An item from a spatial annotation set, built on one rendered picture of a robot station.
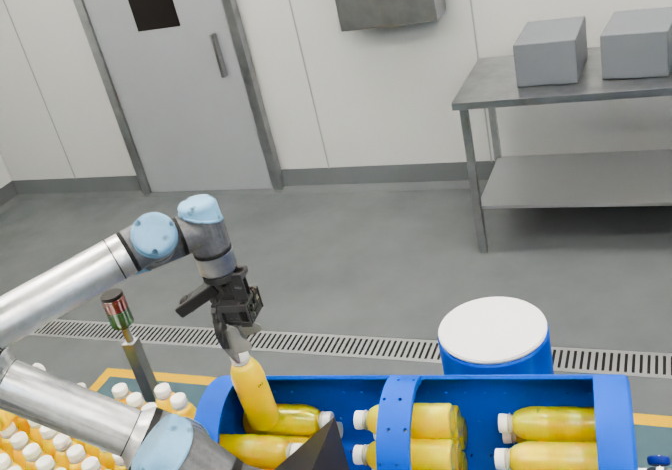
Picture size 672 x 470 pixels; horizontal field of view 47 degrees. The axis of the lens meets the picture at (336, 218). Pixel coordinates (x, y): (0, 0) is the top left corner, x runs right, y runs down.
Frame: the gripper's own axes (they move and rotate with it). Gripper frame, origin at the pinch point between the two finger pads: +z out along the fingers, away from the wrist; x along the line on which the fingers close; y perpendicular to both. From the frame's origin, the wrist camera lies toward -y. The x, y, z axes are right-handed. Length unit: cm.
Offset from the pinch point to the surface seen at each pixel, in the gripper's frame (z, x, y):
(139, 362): 30, 34, -52
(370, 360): 134, 160, -32
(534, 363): 35, 37, 56
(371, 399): 24.8, 12.7, 21.3
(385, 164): 119, 349, -57
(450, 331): 31, 45, 35
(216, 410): 11.3, -5.5, -6.2
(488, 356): 31, 34, 45
